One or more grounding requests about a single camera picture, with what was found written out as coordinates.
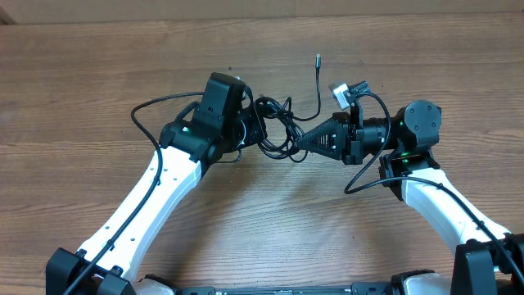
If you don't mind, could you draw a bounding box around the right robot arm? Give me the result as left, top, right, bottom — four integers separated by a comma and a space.
296, 100, 523, 294

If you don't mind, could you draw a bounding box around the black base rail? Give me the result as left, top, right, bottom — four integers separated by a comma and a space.
174, 282, 399, 295

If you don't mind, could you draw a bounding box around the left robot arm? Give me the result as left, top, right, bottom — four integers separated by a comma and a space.
46, 72, 264, 294

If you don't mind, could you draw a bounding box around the thick black USB cable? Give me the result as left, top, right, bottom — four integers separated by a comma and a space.
253, 96, 310, 164

